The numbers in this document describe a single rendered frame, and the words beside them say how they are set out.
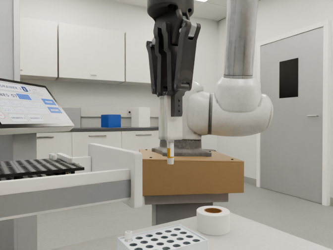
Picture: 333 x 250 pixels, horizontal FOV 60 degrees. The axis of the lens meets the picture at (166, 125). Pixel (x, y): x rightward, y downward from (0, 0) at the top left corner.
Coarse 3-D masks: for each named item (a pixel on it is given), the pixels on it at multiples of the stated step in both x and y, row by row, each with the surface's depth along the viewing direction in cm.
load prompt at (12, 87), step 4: (0, 84) 136; (4, 84) 139; (8, 84) 142; (12, 84) 144; (0, 88) 134; (4, 88) 137; (8, 88) 139; (12, 88) 142; (16, 88) 145; (20, 88) 147; (24, 88) 150; (28, 88) 154; (24, 92) 148; (28, 92) 151; (32, 92) 154
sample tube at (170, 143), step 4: (168, 140) 46; (172, 140) 46; (168, 144) 46; (172, 144) 46; (168, 148) 46; (172, 148) 46; (168, 152) 46; (172, 152) 46; (168, 156) 46; (172, 156) 46; (168, 160) 46; (172, 160) 46
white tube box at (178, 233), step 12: (168, 228) 52; (180, 228) 52; (120, 240) 46; (132, 240) 47; (144, 240) 47; (156, 240) 48; (168, 240) 47; (180, 240) 48; (192, 240) 47; (204, 240) 46
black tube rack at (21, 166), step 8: (24, 160) 66; (32, 160) 66; (40, 160) 66; (48, 160) 66; (56, 160) 66; (0, 168) 55; (8, 168) 55; (16, 168) 55; (24, 168) 56; (32, 168) 55; (40, 168) 55; (48, 168) 55; (56, 168) 55; (64, 168) 55; (72, 168) 55; (0, 176) 49; (8, 176) 49; (16, 176) 50; (24, 176) 62; (32, 176) 62; (40, 176) 63
